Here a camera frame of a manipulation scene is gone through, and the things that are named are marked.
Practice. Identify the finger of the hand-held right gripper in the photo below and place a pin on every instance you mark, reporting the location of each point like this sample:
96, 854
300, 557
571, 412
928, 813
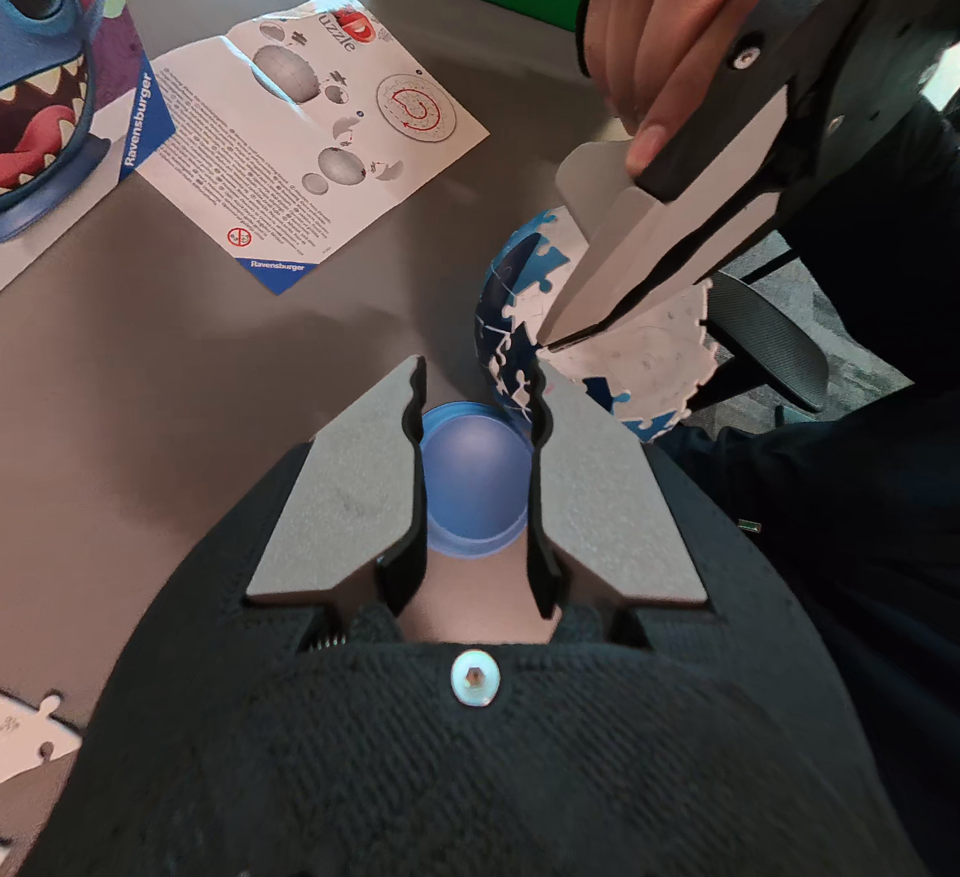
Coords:
675, 232
720, 254

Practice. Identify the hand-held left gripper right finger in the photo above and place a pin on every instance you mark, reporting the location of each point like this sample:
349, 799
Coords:
615, 509

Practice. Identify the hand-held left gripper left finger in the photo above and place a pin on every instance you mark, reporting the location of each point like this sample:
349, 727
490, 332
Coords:
337, 502

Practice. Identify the blue white puzzle ball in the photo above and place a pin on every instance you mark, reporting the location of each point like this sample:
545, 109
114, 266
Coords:
645, 359

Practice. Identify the blue ball stand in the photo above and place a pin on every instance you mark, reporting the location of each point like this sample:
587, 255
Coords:
476, 479

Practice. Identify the pile of puzzle pieces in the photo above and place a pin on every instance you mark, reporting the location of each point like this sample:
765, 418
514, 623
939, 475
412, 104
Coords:
30, 734

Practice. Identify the cartoon print puzzle box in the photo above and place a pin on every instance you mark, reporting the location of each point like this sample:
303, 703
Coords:
60, 104

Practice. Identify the person's right hand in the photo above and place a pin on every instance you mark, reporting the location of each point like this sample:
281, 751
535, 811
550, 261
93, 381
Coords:
675, 7

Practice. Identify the black office chair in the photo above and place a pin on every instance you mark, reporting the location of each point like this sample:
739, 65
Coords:
772, 337

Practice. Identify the person's dark clothing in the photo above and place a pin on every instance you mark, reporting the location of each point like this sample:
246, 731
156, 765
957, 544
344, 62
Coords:
862, 517

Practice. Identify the white instruction leaflet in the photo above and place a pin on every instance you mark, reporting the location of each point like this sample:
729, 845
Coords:
285, 142

